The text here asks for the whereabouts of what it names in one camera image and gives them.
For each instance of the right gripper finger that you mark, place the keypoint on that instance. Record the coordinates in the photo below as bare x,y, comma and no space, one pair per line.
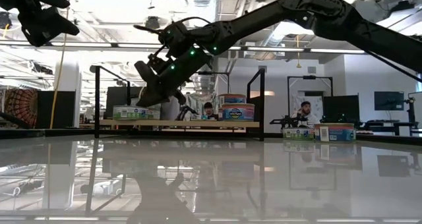
158,95
145,73

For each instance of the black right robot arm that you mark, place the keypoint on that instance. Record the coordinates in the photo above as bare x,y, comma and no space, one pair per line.
329,13

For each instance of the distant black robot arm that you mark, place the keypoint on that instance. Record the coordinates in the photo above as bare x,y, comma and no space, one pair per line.
287,122
184,112

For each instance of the person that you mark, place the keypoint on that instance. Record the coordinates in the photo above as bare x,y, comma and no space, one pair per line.
208,110
306,108

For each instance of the black round ceiling device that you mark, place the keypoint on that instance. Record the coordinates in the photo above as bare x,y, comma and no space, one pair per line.
152,21

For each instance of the orange patterned tapestry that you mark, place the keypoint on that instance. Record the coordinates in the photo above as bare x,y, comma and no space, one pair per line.
23,102

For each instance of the black partition panel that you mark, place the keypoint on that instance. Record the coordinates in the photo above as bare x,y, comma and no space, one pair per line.
64,110

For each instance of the long hanging light fixture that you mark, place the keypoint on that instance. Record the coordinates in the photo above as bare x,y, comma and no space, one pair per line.
280,49

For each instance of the white poster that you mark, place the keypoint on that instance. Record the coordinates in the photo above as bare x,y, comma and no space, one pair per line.
316,100

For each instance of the black desk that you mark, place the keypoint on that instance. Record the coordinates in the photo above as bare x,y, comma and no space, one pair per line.
379,122

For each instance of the wooden shelf black frame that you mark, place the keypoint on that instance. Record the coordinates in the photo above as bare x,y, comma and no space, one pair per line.
184,123

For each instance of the distant black station frame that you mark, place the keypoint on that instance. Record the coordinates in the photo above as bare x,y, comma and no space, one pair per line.
310,77
217,73

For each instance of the black wall screen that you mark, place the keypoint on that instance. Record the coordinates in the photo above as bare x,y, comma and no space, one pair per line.
389,101

